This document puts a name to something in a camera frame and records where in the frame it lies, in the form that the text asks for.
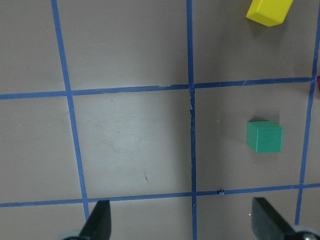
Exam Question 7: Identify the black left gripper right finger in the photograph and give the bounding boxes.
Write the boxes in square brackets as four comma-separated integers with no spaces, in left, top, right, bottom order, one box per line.
[251,197,296,240]

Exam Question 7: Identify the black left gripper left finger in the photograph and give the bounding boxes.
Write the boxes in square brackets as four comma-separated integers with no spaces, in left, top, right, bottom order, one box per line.
[78,200,112,240]

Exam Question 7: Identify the red wooden block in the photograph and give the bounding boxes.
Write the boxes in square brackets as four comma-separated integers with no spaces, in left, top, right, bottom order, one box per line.
[316,76,320,93]

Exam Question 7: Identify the green wooden block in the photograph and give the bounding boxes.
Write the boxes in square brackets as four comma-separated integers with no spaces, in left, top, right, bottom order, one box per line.
[246,121,284,153]

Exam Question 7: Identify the yellow wooden block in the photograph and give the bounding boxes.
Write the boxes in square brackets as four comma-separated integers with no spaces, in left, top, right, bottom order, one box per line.
[246,0,293,27]

